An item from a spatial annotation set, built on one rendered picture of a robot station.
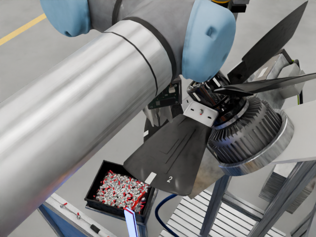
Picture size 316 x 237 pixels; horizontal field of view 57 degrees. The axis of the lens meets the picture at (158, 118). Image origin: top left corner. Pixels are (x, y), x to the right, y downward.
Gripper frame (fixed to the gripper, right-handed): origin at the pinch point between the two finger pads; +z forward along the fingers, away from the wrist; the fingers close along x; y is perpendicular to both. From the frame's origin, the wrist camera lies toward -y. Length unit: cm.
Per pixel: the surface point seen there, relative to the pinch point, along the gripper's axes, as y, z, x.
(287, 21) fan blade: -25, -4, 43
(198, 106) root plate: -17.7, 14.1, 14.9
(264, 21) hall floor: -245, 105, 168
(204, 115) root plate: -13.9, 15.0, 15.6
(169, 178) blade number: 2.8, 17.8, 1.0
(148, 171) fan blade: -1.6, 18.8, -3.5
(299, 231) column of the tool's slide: -20, 124, 78
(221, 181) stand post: -22, 61, 27
